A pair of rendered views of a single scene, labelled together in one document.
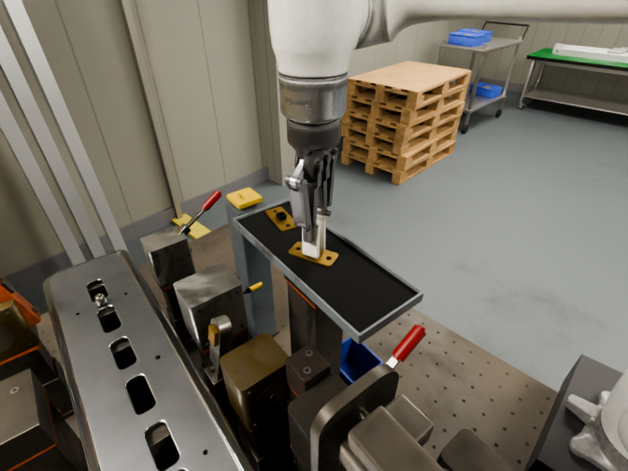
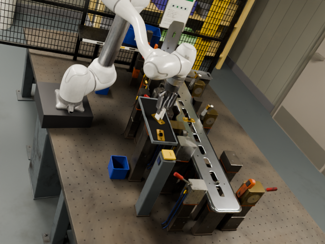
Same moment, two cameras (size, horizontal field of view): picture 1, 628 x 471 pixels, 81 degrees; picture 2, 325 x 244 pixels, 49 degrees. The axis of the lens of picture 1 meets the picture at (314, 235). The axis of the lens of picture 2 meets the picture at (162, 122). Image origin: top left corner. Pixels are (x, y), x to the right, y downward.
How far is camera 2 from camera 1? 2.19 m
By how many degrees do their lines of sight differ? 108
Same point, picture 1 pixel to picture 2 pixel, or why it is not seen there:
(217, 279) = (184, 140)
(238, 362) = (181, 126)
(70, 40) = not seen: outside the picture
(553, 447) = (86, 114)
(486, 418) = (82, 139)
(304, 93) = not seen: hidden behind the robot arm
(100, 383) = (212, 157)
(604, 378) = (49, 109)
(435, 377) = (84, 155)
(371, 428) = not seen: hidden behind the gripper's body
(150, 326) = (199, 165)
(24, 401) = (228, 156)
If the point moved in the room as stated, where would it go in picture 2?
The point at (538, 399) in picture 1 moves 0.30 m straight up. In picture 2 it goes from (58, 131) to (66, 93)
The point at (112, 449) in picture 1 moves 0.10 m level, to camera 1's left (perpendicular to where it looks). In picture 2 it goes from (207, 143) to (221, 150)
